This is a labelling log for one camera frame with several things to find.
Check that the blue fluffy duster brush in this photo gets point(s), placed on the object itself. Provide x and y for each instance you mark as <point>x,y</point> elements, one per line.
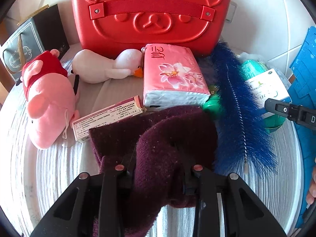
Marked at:
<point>237,108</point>

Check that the teal green soft pack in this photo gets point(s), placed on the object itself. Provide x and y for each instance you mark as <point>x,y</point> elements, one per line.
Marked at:
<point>254,68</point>

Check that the small pink floral tissue pack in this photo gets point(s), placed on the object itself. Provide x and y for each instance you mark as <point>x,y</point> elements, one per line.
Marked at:
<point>172,76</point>

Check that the white duck plush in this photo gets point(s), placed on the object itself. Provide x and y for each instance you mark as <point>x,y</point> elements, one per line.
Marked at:
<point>98,66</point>

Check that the pink white medicine box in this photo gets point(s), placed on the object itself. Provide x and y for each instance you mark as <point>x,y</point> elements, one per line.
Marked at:
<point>106,118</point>

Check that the pink pig plush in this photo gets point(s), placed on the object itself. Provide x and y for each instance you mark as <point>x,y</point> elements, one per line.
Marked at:
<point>49,103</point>

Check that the white wall socket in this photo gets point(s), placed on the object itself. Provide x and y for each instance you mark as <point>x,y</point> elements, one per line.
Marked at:
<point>230,12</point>

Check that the person's right hand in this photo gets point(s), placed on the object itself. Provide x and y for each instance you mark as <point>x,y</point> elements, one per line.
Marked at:
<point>312,190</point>

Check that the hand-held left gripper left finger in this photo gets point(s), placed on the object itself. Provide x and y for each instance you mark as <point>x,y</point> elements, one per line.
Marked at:
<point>116,177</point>

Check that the maroon knitted cloth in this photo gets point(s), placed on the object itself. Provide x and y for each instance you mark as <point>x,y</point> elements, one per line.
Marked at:
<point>158,140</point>

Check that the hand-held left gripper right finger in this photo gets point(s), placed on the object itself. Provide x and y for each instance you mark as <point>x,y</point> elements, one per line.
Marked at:
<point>197,180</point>

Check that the blue plastic crate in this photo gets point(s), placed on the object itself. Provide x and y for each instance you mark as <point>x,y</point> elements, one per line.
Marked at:
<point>306,79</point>

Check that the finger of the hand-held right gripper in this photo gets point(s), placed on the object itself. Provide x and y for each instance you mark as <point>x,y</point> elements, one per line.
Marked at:
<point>281,108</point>

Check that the green plastic bottle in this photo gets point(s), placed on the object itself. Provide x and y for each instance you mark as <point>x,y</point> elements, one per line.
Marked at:
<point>213,103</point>

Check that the black gift box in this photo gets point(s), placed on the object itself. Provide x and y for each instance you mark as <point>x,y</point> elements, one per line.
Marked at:
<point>32,42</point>

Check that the red bear-embossed suitcase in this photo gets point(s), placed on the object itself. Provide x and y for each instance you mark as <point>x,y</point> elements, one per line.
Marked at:
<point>153,12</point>

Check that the white blue medicine box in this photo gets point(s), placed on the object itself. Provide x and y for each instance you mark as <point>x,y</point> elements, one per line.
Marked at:
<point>266,88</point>

